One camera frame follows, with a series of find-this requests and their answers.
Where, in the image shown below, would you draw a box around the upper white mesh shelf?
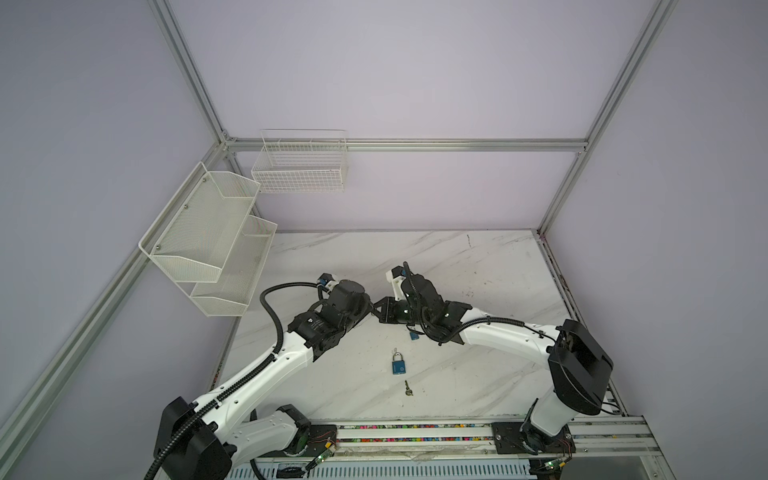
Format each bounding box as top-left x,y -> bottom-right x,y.
138,163 -> 260,283

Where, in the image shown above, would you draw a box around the white wire basket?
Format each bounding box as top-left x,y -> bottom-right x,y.
251,129 -> 348,194

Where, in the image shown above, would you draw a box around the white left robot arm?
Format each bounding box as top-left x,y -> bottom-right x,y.
145,274 -> 372,479

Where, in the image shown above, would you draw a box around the white mesh shelf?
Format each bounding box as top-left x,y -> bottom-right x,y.
191,215 -> 277,317
138,163 -> 260,283

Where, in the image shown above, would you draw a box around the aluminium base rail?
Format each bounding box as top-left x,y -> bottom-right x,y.
229,414 -> 675,479

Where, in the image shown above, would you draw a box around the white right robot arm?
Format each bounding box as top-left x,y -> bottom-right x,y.
374,265 -> 614,453

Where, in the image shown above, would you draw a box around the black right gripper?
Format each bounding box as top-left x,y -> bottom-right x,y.
368,297 -> 428,326

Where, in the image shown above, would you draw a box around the lower white mesh shelf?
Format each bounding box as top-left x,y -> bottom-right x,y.
191,215 -> 277,317

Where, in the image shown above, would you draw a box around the large blue padlock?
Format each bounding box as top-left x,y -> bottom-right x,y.
391,351 -> 407,375

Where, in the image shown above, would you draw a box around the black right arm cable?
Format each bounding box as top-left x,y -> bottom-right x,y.
401,260 -> 559,346

